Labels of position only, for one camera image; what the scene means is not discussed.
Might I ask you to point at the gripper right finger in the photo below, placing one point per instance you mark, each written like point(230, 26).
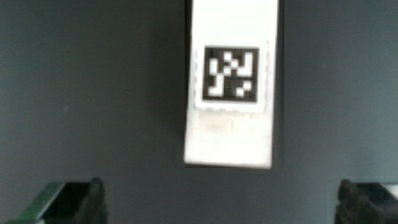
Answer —
point(388, 203)

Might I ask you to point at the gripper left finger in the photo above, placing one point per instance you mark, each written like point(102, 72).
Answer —
point(31, 215)

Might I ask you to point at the white table leg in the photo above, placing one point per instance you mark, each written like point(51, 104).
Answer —
point(232, 83)

